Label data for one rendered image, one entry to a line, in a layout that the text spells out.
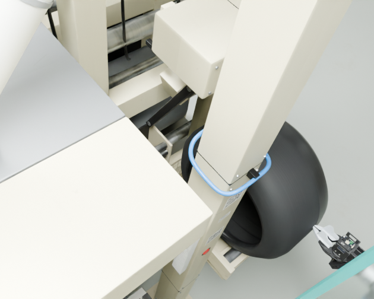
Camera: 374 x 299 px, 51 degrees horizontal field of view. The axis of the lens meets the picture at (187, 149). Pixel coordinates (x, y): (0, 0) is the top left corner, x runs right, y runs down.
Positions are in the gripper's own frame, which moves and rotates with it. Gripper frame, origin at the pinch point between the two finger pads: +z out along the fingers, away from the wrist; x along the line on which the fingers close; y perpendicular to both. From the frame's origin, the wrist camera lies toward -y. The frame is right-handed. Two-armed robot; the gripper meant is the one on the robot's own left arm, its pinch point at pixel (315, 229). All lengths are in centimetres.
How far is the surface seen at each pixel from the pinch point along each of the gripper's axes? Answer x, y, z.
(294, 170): 3.7, 23.2, 15.0
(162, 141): 19, 2, 66
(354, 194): -132, -122, 15
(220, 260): 24.7, -26.0, 19.6
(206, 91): 23, 50, 42
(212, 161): 38, 47, 23
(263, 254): 17.7, -9.2, 7.1
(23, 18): 69, 92, 38
